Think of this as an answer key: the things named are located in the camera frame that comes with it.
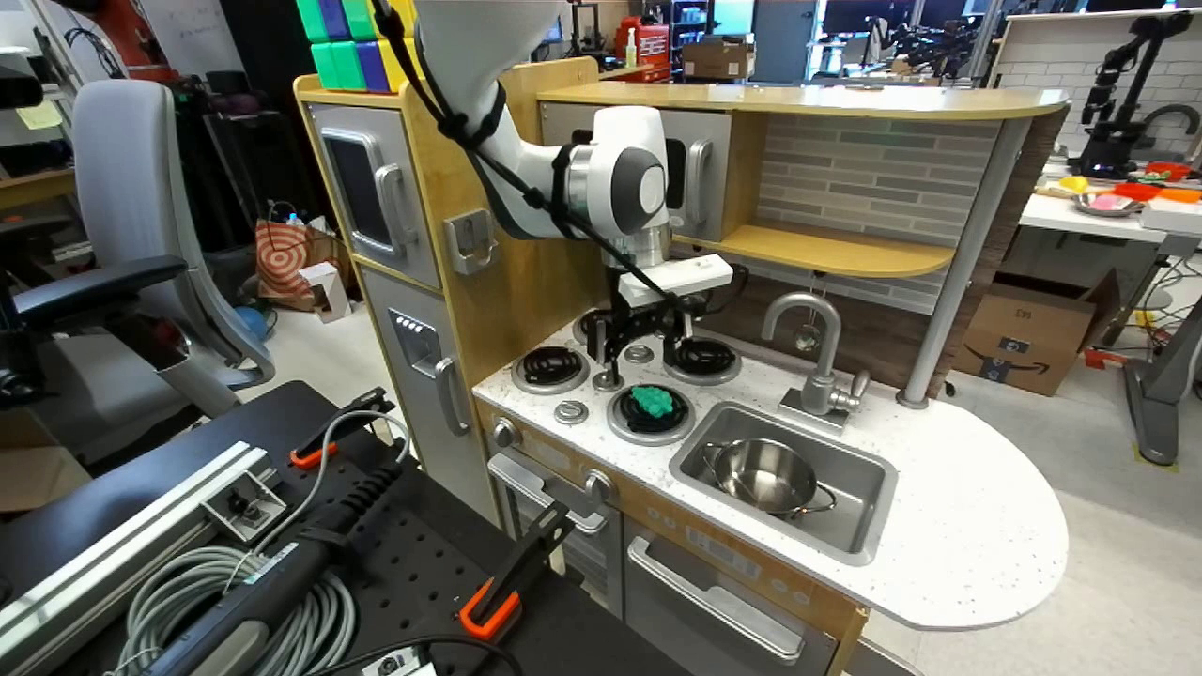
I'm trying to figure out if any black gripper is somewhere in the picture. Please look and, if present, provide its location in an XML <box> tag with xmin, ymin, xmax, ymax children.
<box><xmin>574</xmin><ymin>306</ymin><xmax>688</xmax><ymax>367</ymax></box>

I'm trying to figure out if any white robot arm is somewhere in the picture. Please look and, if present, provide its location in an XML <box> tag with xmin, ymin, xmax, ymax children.
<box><xmin>416</xmin><ymin>0</ymin><xmax>685</xmax><ymax>318</ymax></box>

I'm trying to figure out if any blue-green toy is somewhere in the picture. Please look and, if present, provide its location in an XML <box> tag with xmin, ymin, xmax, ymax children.
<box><xmin>629</xmin><ymin>386</ymin><xmax>678</xmax><ymax>419</ymax></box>

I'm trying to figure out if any steel pot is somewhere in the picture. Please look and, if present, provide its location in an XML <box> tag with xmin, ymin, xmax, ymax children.
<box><xmin>708</xmin><ymin>435</ymin><xmax>839</xmax><ymax>523</ymax></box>

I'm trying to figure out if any toy kitchen unit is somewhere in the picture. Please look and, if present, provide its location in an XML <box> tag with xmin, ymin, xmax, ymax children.
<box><xmin>293</xmin><ymin>60</ymin><xmax>1071</xmax><ymax>659</ymax></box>

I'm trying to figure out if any grey toy faucet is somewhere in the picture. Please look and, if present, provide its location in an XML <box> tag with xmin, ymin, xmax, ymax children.
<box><xmin>760</xmin><ymin>291</ymin><xmax>872</xmax><ymax>426</ymax></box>

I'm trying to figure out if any grey toy sink basin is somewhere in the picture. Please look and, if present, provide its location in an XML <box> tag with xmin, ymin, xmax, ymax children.
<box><xmin>672</xmin><ymin>403</ymin><xmax>897</xmax><ymax>563</ymax></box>

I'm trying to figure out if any black burner left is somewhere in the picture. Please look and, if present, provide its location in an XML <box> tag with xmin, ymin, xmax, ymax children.
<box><xmin>515</xmin><ymin>347</ymin><xmax>585</xmax><ymax>396</ymax></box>

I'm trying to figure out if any black burner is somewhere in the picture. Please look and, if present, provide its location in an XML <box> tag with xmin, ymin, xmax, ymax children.
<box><xmin>515</xmin><ymin>347</ymin><xmax>585</xmax><ymax>396</ymax></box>
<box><xmin>610</xmin><ymin>382</ymin><xmax>690</xmax><ymax>443</ymax></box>
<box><xmin>667</xmin><ymin>339</ymin><xmax>742</xmax><ymax>382</ymax></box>

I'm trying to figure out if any black burner front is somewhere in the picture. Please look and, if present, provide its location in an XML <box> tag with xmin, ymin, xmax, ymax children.
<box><xmin>610</xmin><ymin>382</ymin><xmax>690</xmax><ymax>443</ymax></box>

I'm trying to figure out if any black burner rear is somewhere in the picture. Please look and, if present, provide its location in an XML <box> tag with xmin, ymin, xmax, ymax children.
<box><xmin>667</xmin><ymin>339</ymin><xmax>742</xmax><ymax>382</ymax></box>

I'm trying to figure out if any black perforated table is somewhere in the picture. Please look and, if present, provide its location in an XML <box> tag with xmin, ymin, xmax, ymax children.
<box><xmin>0</xmin><ymin>381</ymin><xmax>679</xmax><ymax>676</ymax></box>

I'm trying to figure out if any silver connector block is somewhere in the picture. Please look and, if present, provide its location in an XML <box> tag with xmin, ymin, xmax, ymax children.
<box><xmin>207</xmin><ymin>472</ymin><xmax>286</xmax><ymax>546</ymax></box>

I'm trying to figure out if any cardboard box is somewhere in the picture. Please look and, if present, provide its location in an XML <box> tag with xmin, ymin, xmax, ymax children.
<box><xmin>955</xmin><ymin>273</ymin><xmax>1119</xmax><ymax>396</ymax></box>

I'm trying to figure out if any grey office chair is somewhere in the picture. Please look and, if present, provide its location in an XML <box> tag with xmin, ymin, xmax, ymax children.
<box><xmin>17</xmin><ymin>79</ymin><xmax>276</xmax><ymax>413</ymax></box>

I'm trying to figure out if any black handheld tool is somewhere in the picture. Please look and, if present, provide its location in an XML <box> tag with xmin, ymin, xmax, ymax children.
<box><xmin>146</xmin><ymin>463</ymin><xmax>404</xmax><ymax>676</ymax></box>

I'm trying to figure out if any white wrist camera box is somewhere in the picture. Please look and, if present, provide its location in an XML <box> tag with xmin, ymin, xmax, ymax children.
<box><xmin>615</xmin><ymin>255</ymin><xmax>733</xmax><ymax>307</ymax></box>

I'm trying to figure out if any orange-handled clamp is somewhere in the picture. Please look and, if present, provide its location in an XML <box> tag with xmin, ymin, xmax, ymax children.
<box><xmin>455</xmin><ymin>505</ymin><xmax>574</xmax><ymax>642</ymax></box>

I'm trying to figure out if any coiled grey cable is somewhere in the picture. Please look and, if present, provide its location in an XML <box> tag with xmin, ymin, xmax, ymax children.
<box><xmin>109</xmin><ymin>542</ymin><xmax>362</xmax><ymax>676</ymax></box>

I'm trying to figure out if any aluminium extrusion rail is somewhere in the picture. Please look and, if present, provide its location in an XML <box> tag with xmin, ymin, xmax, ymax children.
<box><xmin>0</xmin><ymin>443</ymin><xmax>266</xmax><ymax>655</ymax></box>

